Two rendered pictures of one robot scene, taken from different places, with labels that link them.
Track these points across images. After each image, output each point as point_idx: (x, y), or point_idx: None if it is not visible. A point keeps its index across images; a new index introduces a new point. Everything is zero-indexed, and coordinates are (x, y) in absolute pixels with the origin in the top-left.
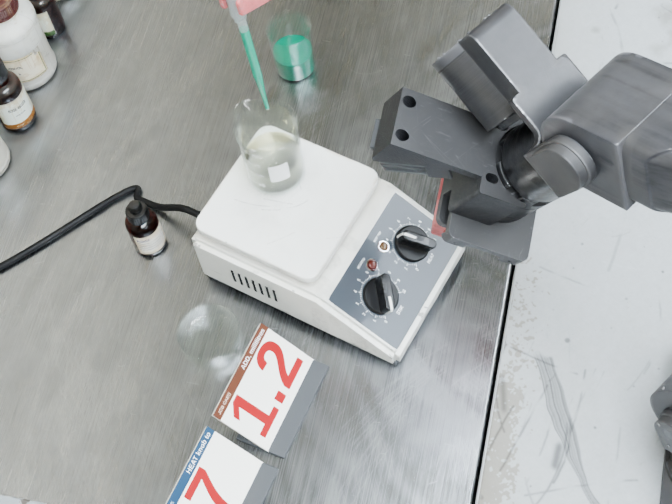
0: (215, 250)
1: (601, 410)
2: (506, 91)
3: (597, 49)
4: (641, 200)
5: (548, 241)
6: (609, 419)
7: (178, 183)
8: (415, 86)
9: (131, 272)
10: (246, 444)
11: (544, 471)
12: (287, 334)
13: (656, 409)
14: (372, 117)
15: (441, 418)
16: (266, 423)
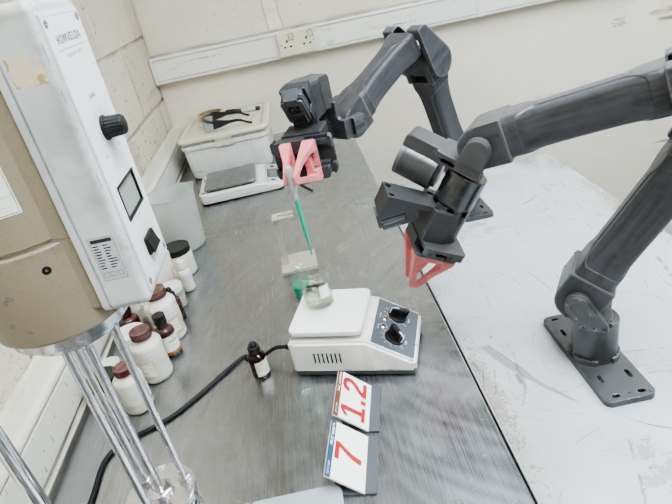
0: (302, 344)
1: (526, 354)
2: (431, 154)
3: None
4: (517, 149)
5: (456, 309)
6: (532, 356)
7: (266, 348)
8: (363, 283)
9: (256, 387)
10: None
11: (517, 386)
12: None
13: (559, 307)
14: None
15: (451, 385)
16: (361, 416)
